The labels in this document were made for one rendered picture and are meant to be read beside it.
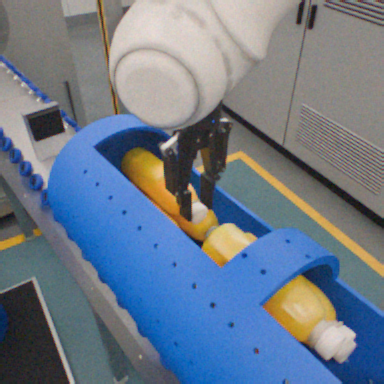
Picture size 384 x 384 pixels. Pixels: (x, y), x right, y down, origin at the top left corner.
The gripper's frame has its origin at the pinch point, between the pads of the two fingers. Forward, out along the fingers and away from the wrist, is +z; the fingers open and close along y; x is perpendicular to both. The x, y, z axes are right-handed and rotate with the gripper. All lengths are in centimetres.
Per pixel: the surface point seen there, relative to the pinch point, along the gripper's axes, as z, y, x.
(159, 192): 1.5, 3.4, -6.9
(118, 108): 22, -24, -74
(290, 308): -4.9, 7.0, 27.0
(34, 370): 100, 39, -48
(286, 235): -7.9, 0.7, 20.2
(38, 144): 16, 10, -60
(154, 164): -0.4, 0.4, -12.7
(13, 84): 22, -1, -115
